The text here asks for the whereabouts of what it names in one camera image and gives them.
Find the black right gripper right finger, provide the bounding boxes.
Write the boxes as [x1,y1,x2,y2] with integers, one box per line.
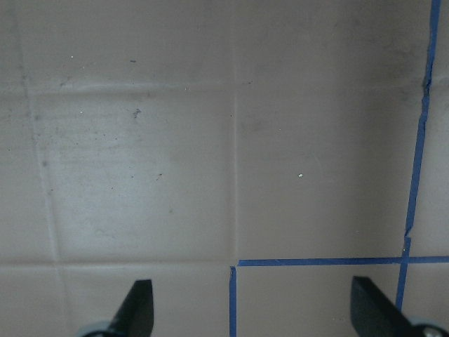
[351,277,421,337]

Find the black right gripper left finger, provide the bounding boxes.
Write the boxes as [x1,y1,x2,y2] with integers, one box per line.
[105,279,154,337]

